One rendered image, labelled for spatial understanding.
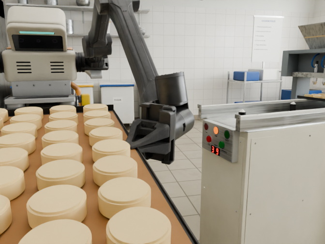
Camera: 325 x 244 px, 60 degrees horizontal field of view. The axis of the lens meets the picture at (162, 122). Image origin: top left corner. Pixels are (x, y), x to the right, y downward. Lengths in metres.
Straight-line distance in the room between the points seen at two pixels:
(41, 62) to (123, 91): 3.40
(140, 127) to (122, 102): 4.13
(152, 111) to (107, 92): 4.09
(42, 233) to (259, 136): 1.04
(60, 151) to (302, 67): 1.76
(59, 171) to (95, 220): 0.08
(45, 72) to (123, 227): 1.07
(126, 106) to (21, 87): 3.47
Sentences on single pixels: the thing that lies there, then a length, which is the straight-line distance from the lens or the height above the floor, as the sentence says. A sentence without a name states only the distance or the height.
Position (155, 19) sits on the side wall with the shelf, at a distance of 5.36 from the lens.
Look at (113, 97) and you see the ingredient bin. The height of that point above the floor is 0.56.
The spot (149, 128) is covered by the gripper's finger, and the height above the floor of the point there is 1.00.
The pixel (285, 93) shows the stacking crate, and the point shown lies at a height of 0.54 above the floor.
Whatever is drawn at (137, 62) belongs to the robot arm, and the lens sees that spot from 0.67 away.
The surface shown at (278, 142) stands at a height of 0.78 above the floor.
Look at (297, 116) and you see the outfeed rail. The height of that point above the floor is 0.88.
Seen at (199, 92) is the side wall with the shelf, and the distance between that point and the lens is 5.57.
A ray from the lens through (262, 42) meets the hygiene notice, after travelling 6.11.
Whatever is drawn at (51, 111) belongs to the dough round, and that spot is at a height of 1.01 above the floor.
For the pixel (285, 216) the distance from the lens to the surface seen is 1.46.
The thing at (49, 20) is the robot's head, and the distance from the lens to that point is 1.22.
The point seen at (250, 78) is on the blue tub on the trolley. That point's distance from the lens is 5.17.
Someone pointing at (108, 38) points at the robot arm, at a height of 1.19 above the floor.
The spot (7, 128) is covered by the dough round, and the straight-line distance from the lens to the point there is 0.49.
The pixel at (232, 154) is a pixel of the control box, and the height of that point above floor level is 0.74.
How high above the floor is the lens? 1.10
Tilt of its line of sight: 12 degrees down
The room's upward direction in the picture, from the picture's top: straight up
